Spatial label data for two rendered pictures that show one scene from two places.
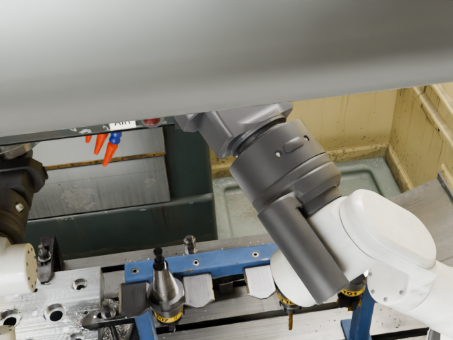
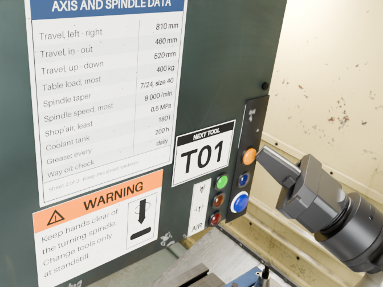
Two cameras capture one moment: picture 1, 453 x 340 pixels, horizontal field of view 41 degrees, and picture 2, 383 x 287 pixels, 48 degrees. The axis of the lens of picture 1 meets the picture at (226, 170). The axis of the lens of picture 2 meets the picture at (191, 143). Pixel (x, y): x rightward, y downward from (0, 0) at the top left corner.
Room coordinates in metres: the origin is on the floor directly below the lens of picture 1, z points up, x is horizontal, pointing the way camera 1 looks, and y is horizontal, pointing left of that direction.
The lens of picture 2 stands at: (0.22, 0.43, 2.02)
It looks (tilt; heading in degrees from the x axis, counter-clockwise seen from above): 28 degrees down; 321
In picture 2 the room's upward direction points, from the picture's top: 7 degrees clockwise
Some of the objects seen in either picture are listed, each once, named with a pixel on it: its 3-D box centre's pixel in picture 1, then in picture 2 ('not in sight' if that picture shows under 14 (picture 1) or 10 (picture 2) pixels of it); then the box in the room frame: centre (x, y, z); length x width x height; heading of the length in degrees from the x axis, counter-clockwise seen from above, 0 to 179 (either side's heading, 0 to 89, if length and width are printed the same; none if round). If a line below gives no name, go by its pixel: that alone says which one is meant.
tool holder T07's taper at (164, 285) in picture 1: (162, 278); not in sight; (0.65, 0.12, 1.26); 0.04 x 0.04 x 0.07
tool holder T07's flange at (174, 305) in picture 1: (166, 295); not in sight; (0.65, 0.12, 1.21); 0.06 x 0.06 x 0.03
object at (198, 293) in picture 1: (197, 291); not in sight; (0.66, 0.06, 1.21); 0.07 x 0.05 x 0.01; 5
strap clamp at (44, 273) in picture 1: (48, 265); not in sight; (0.95, 0.43, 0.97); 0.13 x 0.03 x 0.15; 5
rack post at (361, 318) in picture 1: (365, 297); not in sight; (0.74, -0.26, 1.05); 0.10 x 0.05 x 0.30; 5
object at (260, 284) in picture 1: (260, 282); not in sight; (0.67, -0.05, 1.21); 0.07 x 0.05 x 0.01; 5
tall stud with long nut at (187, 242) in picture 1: (191, 255); not in sight; (0.96, 0.10, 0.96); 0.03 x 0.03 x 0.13
